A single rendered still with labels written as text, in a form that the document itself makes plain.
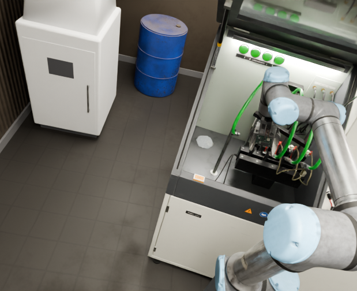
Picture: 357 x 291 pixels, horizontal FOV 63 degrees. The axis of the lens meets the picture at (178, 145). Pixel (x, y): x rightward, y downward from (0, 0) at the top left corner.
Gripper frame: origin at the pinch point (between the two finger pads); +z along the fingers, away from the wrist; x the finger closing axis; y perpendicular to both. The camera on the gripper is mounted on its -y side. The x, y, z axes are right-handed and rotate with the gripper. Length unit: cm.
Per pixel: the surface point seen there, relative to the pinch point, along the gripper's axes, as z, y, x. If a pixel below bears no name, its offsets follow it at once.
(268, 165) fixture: 29.0, -20.9, 3.1
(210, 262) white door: 96, 7, -16
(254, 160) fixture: 27.1, -20.1, -4.2
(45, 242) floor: 95, 35, -124
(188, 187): 27.9, 6.8, -29.0
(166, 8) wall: 29, -223, -147
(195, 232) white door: 65, 7, -26
